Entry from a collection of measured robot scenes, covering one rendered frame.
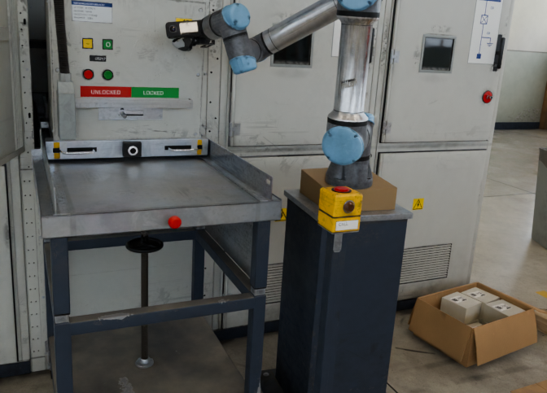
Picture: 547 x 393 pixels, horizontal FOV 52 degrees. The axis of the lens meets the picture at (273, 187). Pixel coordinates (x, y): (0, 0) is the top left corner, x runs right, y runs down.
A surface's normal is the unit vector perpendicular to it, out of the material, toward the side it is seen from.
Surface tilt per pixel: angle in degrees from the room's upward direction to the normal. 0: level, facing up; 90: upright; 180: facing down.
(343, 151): 102
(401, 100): 90
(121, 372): 0
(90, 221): 90
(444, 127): 90
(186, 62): 94
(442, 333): 77
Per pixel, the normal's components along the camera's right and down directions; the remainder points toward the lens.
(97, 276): 0.41, 0.26
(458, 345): -0.81, -0.14
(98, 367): 0.06, -0.97
